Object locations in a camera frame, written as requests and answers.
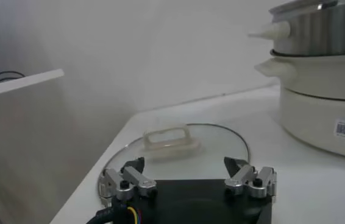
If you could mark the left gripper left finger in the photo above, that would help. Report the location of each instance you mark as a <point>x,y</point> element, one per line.
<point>137,179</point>

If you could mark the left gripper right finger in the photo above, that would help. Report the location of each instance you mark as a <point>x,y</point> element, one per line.
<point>242,179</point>

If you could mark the stainless steel steamer basket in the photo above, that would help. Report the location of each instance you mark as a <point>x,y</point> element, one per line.
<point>322,33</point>

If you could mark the cream electric cooker base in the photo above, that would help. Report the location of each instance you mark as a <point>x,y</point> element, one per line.
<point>312,121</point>

